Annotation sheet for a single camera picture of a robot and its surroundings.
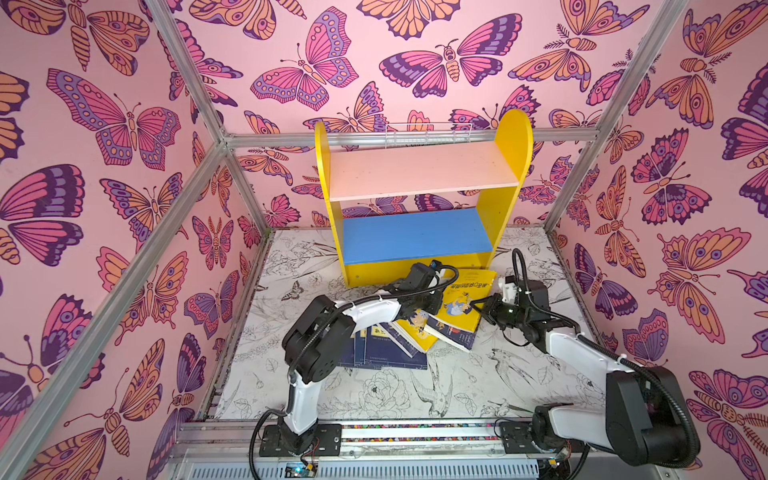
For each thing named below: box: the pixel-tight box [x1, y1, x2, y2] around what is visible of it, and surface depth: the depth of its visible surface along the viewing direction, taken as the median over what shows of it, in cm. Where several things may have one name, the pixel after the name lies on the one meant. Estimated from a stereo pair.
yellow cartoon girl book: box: [429, 269, 497, 332], surface depth 90 cm
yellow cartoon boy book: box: [389, 309, 439, 354], surface depth 87 cm
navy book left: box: [338, 338, 354, 367], surface depth 86 cm
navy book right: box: [365, 324, 428, 370], surface depth 87 cm
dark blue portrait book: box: [424, 315, 477, 353], surface depth 87 cm
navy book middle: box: [354, 328, 367, 367], surface depth 86 cm
